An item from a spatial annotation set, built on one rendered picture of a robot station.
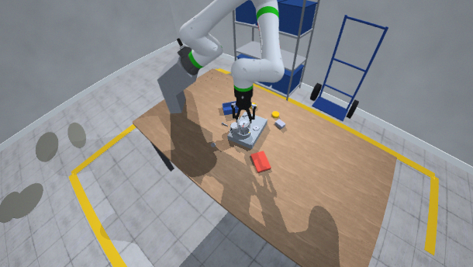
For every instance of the blue open box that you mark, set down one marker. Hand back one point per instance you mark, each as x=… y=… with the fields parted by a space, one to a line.
x=227 y=109

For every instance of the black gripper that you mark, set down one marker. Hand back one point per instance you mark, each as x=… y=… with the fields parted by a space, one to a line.
x=247 y=104

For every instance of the silver gear with red arrow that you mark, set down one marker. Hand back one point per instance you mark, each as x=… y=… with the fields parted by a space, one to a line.
x=243 y=125

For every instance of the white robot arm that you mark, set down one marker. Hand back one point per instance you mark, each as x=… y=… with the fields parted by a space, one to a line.
x=204 y=48

